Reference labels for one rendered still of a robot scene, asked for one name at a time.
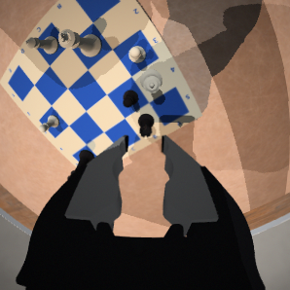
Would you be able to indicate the blue and cream chessboard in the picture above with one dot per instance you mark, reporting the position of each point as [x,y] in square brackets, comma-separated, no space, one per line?
[86,93]

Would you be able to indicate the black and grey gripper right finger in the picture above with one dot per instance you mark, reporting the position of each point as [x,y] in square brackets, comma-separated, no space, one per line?
[194,198]

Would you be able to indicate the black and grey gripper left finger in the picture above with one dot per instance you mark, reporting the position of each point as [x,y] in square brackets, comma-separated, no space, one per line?
[91,195]

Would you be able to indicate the white chess king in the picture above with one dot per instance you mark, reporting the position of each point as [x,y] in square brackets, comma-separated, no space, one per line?
[90,45]

